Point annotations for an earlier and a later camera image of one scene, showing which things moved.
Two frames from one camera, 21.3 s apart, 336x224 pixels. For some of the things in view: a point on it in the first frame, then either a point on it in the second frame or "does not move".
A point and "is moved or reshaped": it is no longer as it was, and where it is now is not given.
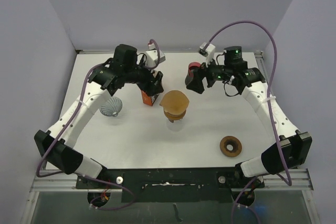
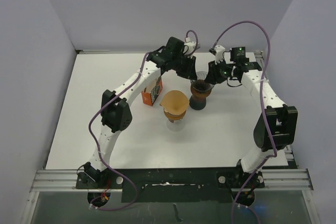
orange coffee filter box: (147, 99) does not move
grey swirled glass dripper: (112, 107) is moved or reshaped
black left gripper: (151, 85) → (189, 72)
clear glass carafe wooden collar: (177, 126) does not move
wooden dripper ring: (233, 141) → (200, 94)
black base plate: (180, 185) does not move
